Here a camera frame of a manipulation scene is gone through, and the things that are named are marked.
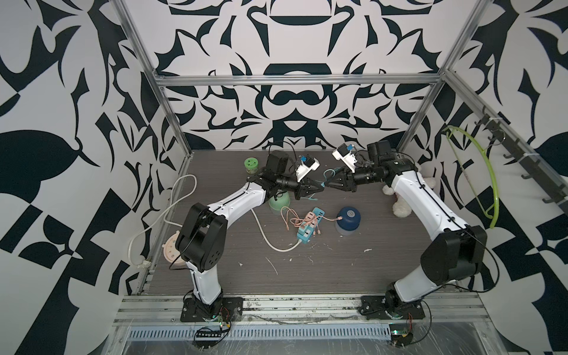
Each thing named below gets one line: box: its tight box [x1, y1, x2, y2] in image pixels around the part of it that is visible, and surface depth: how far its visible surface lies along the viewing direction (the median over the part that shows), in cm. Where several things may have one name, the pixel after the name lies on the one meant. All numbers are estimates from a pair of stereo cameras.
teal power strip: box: [296, 207, 326, 244], surface depth 91 cm
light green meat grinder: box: [267, 190, 291, 211], surface depth 92 cm
